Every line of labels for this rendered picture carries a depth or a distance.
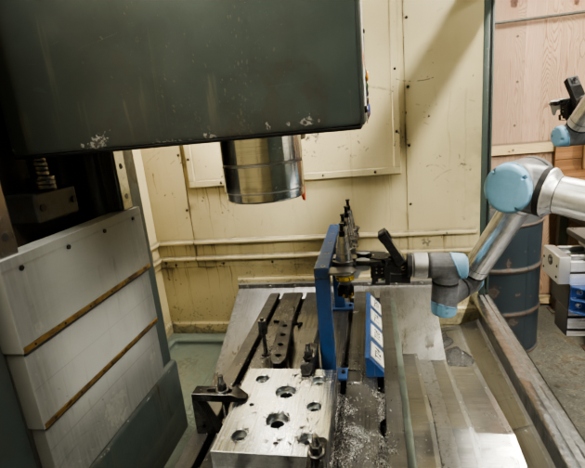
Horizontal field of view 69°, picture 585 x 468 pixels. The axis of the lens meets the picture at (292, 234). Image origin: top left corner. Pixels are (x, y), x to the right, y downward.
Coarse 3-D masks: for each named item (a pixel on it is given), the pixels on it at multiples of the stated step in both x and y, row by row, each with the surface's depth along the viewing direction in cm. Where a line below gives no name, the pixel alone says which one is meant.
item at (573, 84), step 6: (570, 78) 164; (576, 78) 163; (570, 84) 163; (576, 84) 163; (570, 90) 163; (576, 90) 162; (582, 90) 162; (570, 96) 164; (576, 96) 162; (576, 102) 162
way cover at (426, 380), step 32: (416, 384) 137; (448, 384) 139; (480, 384) 140; (416, 416) 120; (448, 416) 121; (480, 416) 122; (416, 448) 109; (448, 448) 110; (480, 448) 110; (512, 448) 109
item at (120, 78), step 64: (0, 0) 72; (64, 0) 70; (128, 0) 69; (192, 0) 67; (256, 0) 65; (320, 0) 64; (0, 64) 75; (64, 64) 73; (128, 64) 71; (192, 64) 70; (256, 64) 68; (320, 64) 66; (64, 128) 77; (128, 128) 74; (192, 128) 72; (256, 128) 71; (320, 128) 69
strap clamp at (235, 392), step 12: (192, 396) 100; (204, 396) 99; (216, 396) 99; (228, 396) 98; (240, 396) 98; (204, 408) 102; (204, 420) 101; (216, 420) 104; (204, 432) 102; (216, 432) 102
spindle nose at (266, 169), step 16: (224, 144) 79; (240, 144) 77; (256, 144) 76; (272, 144) 76; (288, 144) 78; (224, 160) 80; (240, 160) 77; (256, 160) 77; (272, 160) 77; (288, 160) 79; (224, 176) 82; (240, 176) 78; (256, 176) 78; (272, 176) 78; (288, 176) 79; (304, 176) 85; (240, 192) 79; (256, 192) 78; (272, 192) 78; (288, 192) 80
